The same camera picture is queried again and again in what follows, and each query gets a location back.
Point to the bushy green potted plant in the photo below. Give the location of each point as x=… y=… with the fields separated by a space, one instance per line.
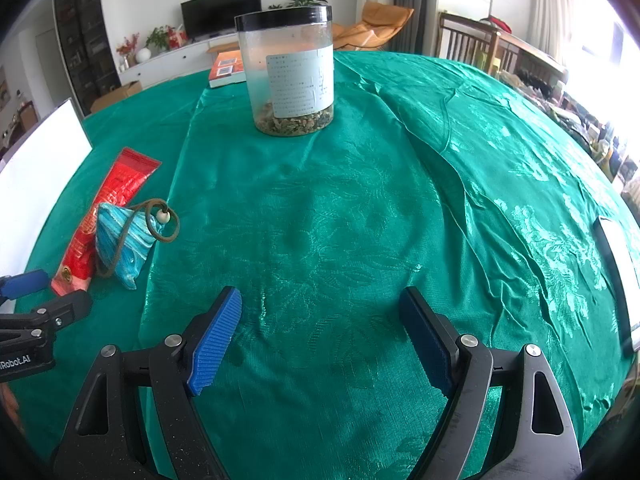
x=159 y=37

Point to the windowsill clutter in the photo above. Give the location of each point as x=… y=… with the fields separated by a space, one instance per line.
x=585 y=125

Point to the red flowers in white vase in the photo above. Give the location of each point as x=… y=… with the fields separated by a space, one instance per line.
x=142 y=55

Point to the orange book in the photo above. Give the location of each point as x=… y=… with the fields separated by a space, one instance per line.
x=225 y=70

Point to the orange lounge chair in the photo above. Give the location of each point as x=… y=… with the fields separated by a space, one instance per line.
x=380 y=22

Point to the white curtain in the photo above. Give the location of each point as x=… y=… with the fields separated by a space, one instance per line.
x=545 y=5

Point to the red cloth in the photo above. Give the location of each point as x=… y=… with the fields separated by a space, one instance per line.
x=500 y=24

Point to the large leafy potted plant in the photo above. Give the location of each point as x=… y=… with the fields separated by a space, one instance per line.
x=305 y=0

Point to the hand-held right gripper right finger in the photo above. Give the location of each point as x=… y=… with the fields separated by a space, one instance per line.
x=430 y=340

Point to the brown cardboard box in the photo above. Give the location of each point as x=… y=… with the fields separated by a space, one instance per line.
x=117 y=94

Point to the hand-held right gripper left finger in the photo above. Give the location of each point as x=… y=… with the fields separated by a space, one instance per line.
x=215 y=340

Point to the green tablecloth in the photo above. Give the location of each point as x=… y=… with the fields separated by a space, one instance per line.
x=350 y=210

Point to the white cardboard box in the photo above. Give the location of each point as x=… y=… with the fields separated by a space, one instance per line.
x=40 y=175

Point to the red foil packet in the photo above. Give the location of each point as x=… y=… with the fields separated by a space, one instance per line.
x=125 y=175

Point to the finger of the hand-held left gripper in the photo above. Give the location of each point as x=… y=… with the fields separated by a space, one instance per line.
x=25 y=283
x=67 y=307

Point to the grey curtain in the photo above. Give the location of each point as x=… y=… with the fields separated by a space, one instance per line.
x=415 y=5

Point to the wooden slatted crib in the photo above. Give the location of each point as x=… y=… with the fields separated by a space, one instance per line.
x=500 y=50

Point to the clear jar with black lid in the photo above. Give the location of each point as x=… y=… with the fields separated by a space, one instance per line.
x=285 y=60

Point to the white tv cabinet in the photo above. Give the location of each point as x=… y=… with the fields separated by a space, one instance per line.
x=170 y=62

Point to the black television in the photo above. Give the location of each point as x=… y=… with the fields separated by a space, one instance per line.
x=220 y=10

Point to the teal fabric pouch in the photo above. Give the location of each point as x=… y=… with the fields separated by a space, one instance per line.
x=125 y=245

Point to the black display cabinet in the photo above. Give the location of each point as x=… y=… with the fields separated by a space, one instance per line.
x=85 y=40

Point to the framed wall picture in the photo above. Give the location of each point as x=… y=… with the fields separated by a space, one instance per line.
x=4 y=94

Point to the red gift box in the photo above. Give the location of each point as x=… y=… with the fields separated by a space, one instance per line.
x=177 y=36

